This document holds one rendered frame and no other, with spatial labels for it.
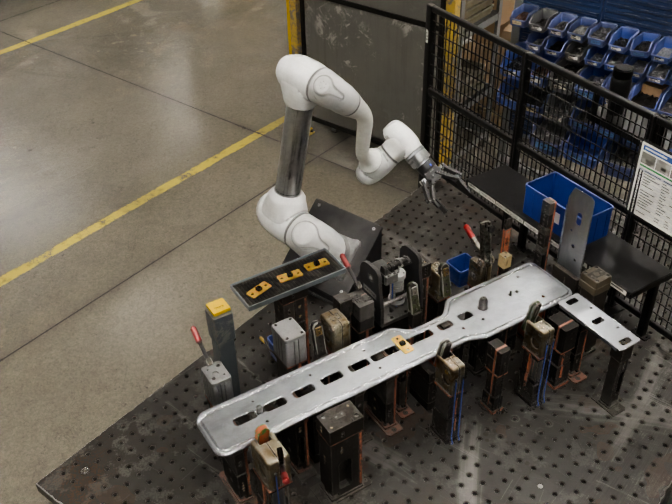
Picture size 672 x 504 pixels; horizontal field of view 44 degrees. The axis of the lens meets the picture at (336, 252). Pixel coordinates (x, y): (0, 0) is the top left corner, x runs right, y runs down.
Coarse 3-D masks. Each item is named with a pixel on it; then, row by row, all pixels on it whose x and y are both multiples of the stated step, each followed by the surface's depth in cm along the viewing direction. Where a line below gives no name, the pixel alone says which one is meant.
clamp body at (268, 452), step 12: (252, 444) 232; (264, 444) 231; (276, 444) 231; (252, 456) 235; (264, 456) 228; (276, 456) 228; (288, 456) 228; (264, 468) 228; (276, 468) 228; (288, 468) 231; (264, 480) 233; (276, 480) 230; (264, 492) 239; (276, 492) 236; (288, 492) 239
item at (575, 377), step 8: (584, 328) 284; (584, 336) 288; (576, 344) 289; (584, 344) 291; (576, 352) 291; (576, 360) 294; (576, 368) 297; (568, 376) 298; (576, 376) 298; (584, 376) 298
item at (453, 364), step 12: (444, 360) 258; (456, 360) 258; (444, 372) 260; (456, 372) 256; (444, 384) 262; (456, 384) 258; (444, 396) 266; (456, 396) 265; (444, 408) 269; (456, 408) 269; (432, 420) 278; (444, 420) 271; (456, 420) 272; (432, 432) 279; (444, 432) 273; (456, 432) 276; (444, 444) 275
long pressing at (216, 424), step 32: (480, 288) 293; (512, 288) 293; (544, 288) 292; (448, 320) 280; (480, 320) 280; (512, 320) 279; (352, 352) 268; (416, 352) 268; (288, 384) 258; (320, 384) 257; (352, 384) 257; (224, 416) 248; (288, 416) 247; (224, 448) 238
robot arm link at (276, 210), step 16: (288, 64) 293; (304, 64) 290; (320, 64) 291; (288, 80) 293; (304, 80) 288; (288, 96) 296; (304, 96) 292; (288, 112) 301; (304, 112) 300; (288, 128) 304; (304, 128) 304; (288, 144) 307; (304, 144) 309; (288, 160) 311; (304, 160) 314; (288, 176) 315; (272, 192) 322; (288, 192) 319; (256, 208) 333; (272, 208) 322; (288, 208) 320; (304, 208) 325; (272, 224) 325; (288, 224) 321
